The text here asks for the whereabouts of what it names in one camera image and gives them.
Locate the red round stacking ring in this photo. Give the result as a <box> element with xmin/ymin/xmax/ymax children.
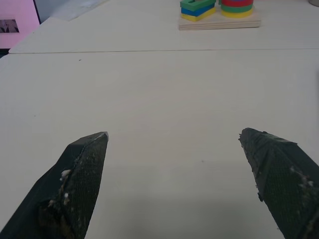
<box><xmin>220</xmin><ymin>0</ymin><xmax>255</xmax><ymax>7</ymax></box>

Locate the green round stacking ring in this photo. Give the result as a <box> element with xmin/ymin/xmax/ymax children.
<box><xmin>219</xmin><ymin>0</ymin><xmax>255</xmax><ymax>13</ymax></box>

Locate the pink board with photo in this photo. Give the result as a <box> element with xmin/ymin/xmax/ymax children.
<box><xmin>0</xmin><ymin>0</ymin><xmax>41</xmax><ymax>49</ymax></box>

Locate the wooden stacking toy base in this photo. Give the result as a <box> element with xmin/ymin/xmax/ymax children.
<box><xmin>178</xmin><ymin>11</ymin><xmax>263</xmax><ymax>31</ymax></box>

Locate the blue rectangular stacking block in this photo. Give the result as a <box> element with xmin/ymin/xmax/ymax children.
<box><xmin>181</xmin><ymin>4</ymin><xmax>216</xmax><ymax>16</ymax></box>

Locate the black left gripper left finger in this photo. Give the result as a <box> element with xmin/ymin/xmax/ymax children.
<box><xmin>0</xmin><ymin>131</ymin><xmax>110</xmax><ymax>239</ymax></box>

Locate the green rectangular stacking block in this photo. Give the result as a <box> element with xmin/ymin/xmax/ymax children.
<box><xmin>179</xmin><ymin>0</ymin><xmax>216</xmax><ymax>9</ymax></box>

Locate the yellow round stacking ring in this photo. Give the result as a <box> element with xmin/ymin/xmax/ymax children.
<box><xmin>220</xmin><ymin>7</ymin><xmax>255</xmax><ymax>19</ymax></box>

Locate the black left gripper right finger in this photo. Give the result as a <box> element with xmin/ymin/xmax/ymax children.
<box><xmin>238</xmin><ymin>127</ymin><xmax>319</xmax><ymax>239</ymax></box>

